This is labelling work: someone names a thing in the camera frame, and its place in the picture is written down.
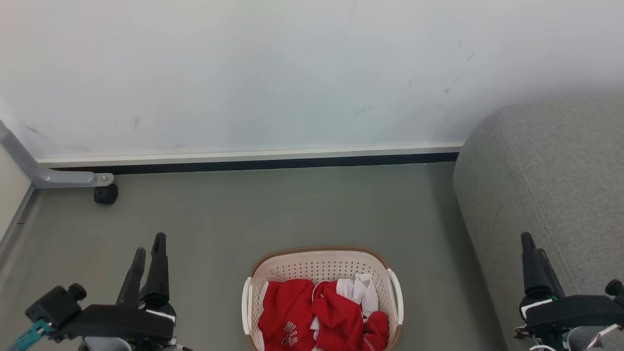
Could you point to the black caster wheel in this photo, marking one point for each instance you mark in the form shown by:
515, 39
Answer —
106, 194

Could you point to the white and black baseboard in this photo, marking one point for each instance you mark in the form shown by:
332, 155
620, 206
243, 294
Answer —
243, 161

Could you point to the cream perforated laundry basket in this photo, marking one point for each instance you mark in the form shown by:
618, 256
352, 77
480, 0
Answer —
312, 265

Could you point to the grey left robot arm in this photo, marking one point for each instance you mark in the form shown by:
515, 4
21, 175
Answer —
105, 345

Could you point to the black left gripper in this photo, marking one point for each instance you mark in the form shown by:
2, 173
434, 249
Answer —
112, 321

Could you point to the white garment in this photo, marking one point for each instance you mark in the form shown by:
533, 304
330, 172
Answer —
363, 290

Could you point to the grey metal frame leg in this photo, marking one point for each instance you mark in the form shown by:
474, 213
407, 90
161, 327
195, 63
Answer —
46, 176

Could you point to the plain red garment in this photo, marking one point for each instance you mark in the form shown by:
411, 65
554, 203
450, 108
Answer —
341, 317

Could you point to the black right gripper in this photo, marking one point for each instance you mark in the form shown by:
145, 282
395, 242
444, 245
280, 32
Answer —
575, 312

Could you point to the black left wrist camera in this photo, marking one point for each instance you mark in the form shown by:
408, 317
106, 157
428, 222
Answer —
53, 304

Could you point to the red jersey with lettering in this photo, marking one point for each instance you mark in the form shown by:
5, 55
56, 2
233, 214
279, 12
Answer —
285, 312

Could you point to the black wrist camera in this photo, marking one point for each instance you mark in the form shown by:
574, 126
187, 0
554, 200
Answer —
615, 287
53, 304

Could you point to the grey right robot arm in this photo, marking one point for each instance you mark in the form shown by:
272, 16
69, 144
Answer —
585, 340

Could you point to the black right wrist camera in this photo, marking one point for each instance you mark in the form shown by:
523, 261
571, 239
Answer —
615, 287

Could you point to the grey fabric sofa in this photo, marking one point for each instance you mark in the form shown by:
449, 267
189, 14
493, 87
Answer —
546, 185

